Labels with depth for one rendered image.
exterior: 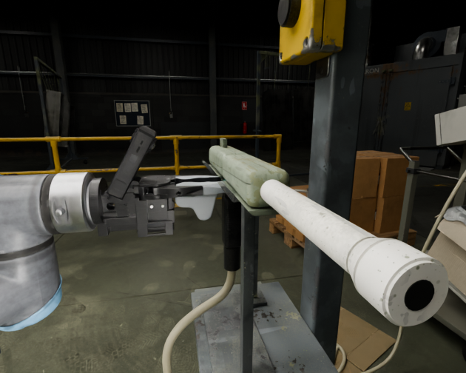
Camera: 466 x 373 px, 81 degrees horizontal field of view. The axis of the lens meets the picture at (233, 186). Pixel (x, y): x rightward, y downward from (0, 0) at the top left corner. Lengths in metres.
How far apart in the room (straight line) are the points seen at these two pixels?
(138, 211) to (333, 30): 0.38
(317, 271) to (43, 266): 0.45
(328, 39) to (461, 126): 1.64
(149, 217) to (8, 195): 0.18
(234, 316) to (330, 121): 0.43
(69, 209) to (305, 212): 0.33
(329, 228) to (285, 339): 0.45
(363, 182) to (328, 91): 2.29
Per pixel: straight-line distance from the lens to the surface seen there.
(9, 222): 0.47
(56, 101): 6.58
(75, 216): 0.44
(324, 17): 0.46
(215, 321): 0.62
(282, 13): 0.50
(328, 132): 0.49
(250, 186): 0.28
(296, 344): 0.60
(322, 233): 0.17
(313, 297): 0.59
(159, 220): 0.44
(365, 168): 2.73
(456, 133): 2.06
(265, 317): 0.64
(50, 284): 0.52
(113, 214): 0.46
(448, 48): 9.47
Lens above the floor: 1.19
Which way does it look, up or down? 13 degrees down
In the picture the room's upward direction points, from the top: straight up
